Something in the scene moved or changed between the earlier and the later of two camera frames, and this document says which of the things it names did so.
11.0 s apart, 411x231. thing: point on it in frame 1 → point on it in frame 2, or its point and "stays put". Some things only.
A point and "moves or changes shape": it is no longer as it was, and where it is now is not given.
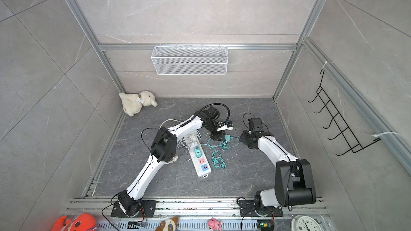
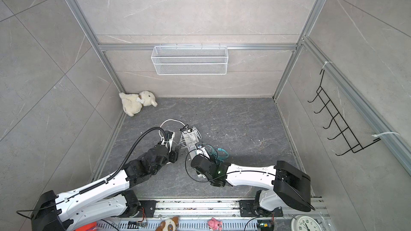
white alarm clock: [305, 223] stays put
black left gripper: [219, 135] → [174, 154]
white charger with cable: [188, 141] stays put
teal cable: [217, 159] moves or changes shape
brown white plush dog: [168, 224] stays put
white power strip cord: [170, 119] stays put
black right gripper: [243, 137] → [212, 160]
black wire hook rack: [349, 137] stays put
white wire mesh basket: [190, 60] stays put
